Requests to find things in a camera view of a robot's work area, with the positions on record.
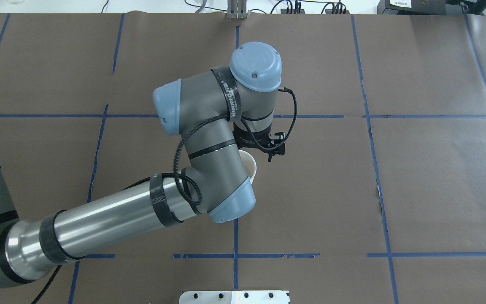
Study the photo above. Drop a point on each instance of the black device with label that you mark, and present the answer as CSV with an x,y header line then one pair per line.
x,y
430,7

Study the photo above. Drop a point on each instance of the white smiley face mug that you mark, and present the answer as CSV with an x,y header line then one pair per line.
x,y
249,164

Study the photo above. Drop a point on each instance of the black power strip right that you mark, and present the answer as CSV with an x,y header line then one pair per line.
x,y
335,8

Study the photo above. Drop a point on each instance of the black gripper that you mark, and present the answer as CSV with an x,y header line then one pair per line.
x,y
246,138

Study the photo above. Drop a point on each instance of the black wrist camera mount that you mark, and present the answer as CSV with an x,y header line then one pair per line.
x,y
276,146

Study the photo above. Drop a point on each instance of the black power strip left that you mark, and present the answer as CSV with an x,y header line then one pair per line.
x,y
293,7

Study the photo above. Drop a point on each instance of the white metal mount base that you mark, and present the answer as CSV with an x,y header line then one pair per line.
x,y
236,297

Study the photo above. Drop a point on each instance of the black power strip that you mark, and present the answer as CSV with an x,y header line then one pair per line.
x,y
335,8
293,7

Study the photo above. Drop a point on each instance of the grey aluminium frame post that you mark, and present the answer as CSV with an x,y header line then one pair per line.
x,y
237,9

